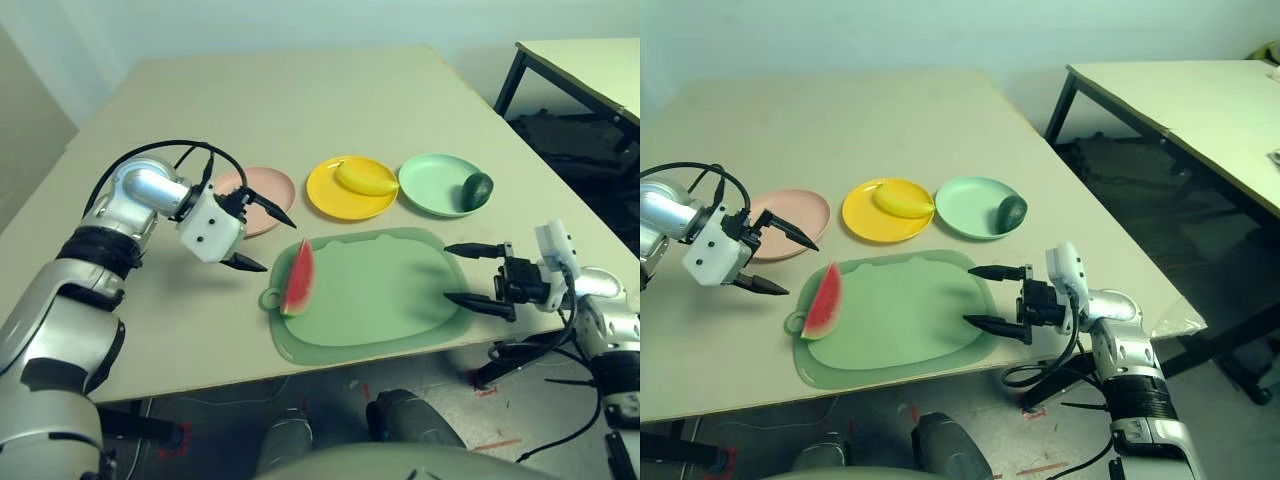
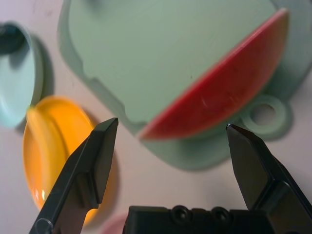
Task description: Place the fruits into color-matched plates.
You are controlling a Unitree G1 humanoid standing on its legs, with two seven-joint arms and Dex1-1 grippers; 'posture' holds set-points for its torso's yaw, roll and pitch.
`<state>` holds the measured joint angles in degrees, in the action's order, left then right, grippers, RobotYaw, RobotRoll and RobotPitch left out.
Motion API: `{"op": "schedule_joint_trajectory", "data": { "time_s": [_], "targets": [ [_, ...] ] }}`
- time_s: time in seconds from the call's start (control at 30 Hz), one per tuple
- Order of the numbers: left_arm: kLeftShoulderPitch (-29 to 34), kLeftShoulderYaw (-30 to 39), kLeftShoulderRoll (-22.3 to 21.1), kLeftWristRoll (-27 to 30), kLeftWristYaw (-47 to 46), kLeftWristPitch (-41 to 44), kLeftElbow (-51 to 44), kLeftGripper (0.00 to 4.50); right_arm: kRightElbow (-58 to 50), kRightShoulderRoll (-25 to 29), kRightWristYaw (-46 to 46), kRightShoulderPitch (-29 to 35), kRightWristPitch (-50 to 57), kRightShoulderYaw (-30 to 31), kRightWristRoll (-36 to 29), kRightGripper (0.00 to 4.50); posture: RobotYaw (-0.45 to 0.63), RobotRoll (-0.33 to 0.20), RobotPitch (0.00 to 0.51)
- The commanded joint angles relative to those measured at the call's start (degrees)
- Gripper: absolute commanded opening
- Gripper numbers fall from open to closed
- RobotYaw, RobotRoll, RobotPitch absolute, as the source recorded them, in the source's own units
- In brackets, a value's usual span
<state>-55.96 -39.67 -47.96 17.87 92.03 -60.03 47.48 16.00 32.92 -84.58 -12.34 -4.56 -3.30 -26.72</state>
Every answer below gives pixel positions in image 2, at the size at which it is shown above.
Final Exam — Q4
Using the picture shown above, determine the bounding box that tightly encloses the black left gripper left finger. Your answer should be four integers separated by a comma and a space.
29, 117, 119, 234

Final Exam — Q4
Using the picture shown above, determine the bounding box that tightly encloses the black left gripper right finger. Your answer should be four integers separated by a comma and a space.
226, 123, 312, 234

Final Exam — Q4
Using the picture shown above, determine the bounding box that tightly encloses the yellow toy banana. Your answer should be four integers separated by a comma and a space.
25, 107, 69, 176

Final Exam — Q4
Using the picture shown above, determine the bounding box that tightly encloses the toy watermelon slice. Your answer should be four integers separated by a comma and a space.
138, 7, 290, 141

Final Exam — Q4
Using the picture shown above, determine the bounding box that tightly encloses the dark green toy avocado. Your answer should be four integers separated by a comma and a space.
0, 24, 25, 54

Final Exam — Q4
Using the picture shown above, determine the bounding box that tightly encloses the yellow round plate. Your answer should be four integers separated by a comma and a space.
22, 96, 98, 226

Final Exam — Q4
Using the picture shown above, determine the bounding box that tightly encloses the pink round plate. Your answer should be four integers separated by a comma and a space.
98, 212, 130, 234

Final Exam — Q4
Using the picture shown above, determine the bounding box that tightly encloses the mint green round plate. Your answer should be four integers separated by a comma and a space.
0, 21, 44, 129

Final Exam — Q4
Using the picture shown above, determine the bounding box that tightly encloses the green silicone placemat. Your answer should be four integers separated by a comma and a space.
58, 0, 312, 171

